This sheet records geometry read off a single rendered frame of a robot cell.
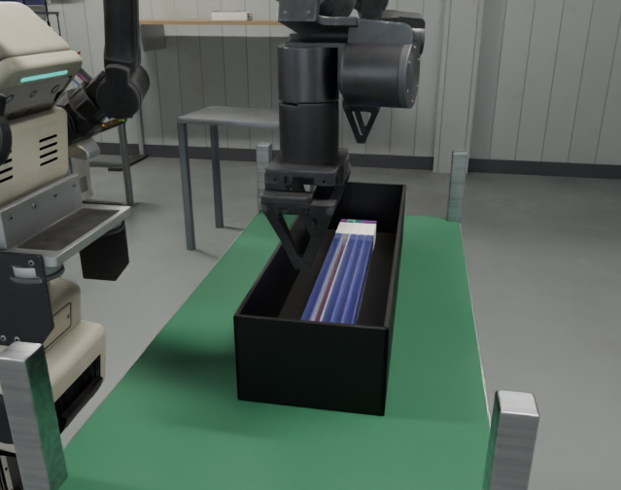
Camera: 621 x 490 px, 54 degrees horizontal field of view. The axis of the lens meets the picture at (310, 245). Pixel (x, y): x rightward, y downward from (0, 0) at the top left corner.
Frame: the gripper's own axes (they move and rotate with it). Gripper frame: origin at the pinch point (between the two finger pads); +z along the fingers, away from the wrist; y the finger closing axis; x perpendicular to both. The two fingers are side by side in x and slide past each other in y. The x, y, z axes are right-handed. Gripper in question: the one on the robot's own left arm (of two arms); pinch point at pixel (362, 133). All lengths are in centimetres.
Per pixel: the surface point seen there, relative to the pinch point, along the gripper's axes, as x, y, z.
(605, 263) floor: -123, 231, 114
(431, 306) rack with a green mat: -14.0, -28.9, 20.5
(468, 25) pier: -45, 424, -9
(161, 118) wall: 233, 438, 79
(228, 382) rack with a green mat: 11, -54, 21
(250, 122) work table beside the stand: 79, 204, 37
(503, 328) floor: -56, 143, 115
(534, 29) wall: -98, 432, -6
